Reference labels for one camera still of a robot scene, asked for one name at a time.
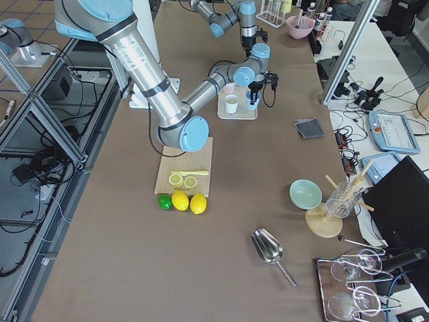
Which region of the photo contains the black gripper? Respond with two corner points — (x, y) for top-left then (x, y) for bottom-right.
(248, 72), (279, 105)
(241, 28), (268, 54)

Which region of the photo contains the blue cup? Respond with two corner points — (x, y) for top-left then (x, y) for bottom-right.
(246, 91), (261, 111)

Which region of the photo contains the pale yellow cup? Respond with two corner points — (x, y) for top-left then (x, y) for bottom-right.
(225, 94), (239, 115)

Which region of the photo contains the pink cup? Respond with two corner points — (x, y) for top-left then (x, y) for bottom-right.
(223, 83), (235, 95)

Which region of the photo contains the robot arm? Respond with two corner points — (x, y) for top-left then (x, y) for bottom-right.
(54, 0), (270, 152)
(188, 1), (268, 56)

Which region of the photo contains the cream rabbit tray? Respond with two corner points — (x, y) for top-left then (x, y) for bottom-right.
(217, 87), (257, 120)

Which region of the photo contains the black wine glass tray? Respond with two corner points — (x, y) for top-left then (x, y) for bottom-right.
(315, 252), (404, 321)

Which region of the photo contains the metal muddler stick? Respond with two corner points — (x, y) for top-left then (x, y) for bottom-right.
(295, 9), (303, 29)

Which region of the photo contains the pink ice bowl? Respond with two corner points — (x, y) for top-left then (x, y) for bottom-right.
(286, 15), (315, 39)

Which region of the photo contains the grey folded cloth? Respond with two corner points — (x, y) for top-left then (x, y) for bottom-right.
(294, 118), (326, 140)

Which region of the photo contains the yellow plastic knife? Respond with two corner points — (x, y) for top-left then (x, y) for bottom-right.
(170, 170), (209, 176)

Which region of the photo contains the wooden cutting board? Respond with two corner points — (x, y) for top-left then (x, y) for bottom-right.
(154, 137), (213, 197)

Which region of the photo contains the lower lemon half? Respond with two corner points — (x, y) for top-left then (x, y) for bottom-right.
(184, 176), (197, 189)

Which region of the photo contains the green bowl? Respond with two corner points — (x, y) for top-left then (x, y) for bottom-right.
(289, 179), (322, 210)

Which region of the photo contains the whole lemon near board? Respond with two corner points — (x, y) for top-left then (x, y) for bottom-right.
(190, 193), (207, 215)

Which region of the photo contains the clear glass mug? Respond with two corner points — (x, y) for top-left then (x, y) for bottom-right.
(326, 182), (363, 218)

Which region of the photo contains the green lime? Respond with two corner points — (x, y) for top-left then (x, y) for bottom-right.
(158, 195), (172, 210)

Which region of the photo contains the teach pendant tablet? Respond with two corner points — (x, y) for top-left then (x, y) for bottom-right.
(368, 111), (420, 154)

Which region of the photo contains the metal ice scoop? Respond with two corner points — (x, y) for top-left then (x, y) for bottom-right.
(251, 228), (297, 287)

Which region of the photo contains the black laptop monitor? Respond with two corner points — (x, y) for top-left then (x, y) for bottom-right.
(363, 156), (428, 249)

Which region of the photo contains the white wire bottle rack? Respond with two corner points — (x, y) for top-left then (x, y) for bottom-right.
(256, 0), (287, 28)

